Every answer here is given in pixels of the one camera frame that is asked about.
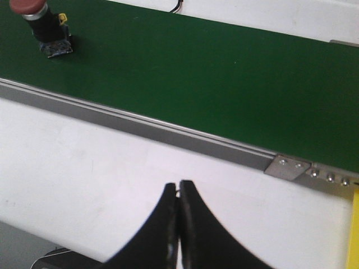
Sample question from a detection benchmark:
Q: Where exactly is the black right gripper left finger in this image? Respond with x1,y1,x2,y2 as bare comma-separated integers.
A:
102,183,178,268

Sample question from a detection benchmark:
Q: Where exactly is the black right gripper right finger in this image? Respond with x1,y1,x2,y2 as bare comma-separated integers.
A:
178,180,271,268

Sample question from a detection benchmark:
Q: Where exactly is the red mushroom push button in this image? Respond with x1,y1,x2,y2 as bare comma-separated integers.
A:
9,0,73,58

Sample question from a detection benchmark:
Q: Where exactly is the yellow plastic bin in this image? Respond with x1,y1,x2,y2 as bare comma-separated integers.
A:
346,189,359,269

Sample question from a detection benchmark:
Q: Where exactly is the green conveyor belt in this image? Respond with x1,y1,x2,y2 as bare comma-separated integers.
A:
1,1,358,172

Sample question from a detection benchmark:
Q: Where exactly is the dark device with cable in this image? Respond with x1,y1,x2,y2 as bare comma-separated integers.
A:
30,248,102,268

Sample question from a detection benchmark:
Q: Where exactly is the steel conveyor bracket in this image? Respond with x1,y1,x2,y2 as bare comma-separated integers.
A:
264,154,311,181

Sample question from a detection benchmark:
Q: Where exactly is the aluminium conveyor frame rail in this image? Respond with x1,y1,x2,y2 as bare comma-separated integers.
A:
0,39,359,201

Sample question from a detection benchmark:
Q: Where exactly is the black and white cable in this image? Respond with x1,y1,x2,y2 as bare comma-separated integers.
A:
169,0,185,13

